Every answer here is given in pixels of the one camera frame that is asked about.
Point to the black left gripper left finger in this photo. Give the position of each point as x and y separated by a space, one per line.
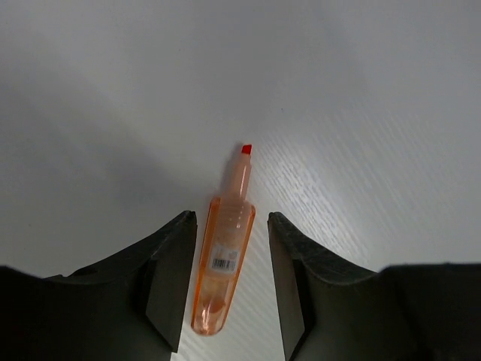
128 306

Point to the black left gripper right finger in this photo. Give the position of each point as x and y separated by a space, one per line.
333 309

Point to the orange highlighter pen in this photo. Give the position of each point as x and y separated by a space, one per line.
228 228

